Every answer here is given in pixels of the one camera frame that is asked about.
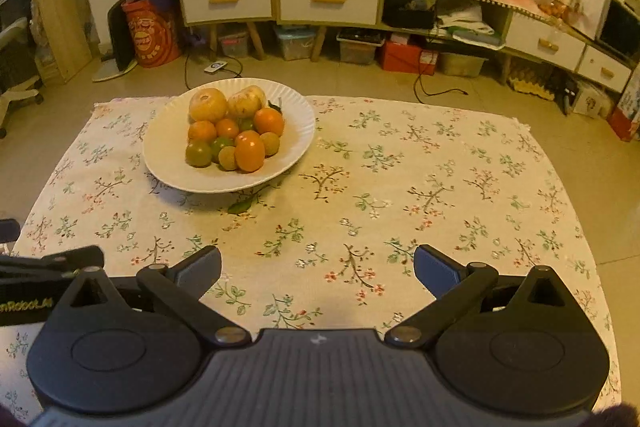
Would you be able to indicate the white office chair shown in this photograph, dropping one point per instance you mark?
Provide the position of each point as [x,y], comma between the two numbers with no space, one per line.
[15,72]

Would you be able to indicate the clear storage box blue lid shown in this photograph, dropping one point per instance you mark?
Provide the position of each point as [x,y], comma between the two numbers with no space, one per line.
[295,43]

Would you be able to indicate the small clear storage box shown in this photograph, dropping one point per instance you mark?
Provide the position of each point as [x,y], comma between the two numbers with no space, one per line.
[234,43]

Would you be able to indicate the black panel on white base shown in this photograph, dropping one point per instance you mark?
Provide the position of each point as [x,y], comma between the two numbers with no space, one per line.
[120,34]

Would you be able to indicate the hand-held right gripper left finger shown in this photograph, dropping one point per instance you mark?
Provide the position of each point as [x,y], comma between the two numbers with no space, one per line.
[200,269]

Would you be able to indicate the red shoe box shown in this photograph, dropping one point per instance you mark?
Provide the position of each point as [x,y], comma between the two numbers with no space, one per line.
[405,57]

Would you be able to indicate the floral tablecloth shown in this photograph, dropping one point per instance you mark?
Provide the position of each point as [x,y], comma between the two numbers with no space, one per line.
[350,187]

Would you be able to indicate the white printed carton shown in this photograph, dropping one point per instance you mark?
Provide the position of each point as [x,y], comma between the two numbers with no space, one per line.
[587,99]

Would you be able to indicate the wooden boards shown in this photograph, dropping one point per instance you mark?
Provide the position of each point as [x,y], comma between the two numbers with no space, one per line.
[57,27]

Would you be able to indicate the white microwave black door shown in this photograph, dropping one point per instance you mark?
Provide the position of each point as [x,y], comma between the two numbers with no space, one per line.
[617,22]

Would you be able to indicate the red printed carton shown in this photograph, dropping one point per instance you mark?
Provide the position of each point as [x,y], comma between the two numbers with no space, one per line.
[625,117]

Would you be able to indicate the red printed bag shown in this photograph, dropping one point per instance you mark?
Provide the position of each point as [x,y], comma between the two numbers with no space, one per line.
[150,34]

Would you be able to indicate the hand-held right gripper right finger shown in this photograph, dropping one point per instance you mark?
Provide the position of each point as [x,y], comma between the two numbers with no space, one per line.
[435,269]

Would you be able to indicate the yellow egg cartons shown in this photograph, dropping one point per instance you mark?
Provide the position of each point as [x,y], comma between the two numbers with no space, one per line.
[530,84]

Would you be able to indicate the pile of white papers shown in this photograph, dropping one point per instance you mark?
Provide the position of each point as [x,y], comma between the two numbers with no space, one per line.
[467,24]

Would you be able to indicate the orange tomato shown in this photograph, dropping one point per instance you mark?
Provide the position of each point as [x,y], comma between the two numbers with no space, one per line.
[269,121]
[249,150]

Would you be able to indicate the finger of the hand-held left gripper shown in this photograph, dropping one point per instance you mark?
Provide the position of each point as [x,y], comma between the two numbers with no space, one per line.
[9,231]
[50,262]

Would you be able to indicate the orange tangerine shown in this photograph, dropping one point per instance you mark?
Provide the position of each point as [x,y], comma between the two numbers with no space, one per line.
[201,131]
[227,128]

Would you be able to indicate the small white floor device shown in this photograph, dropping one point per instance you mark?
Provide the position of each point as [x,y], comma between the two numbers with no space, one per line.
[216,67]

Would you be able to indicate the white ribbed plate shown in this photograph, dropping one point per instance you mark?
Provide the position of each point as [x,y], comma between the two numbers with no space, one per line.
[170,167]

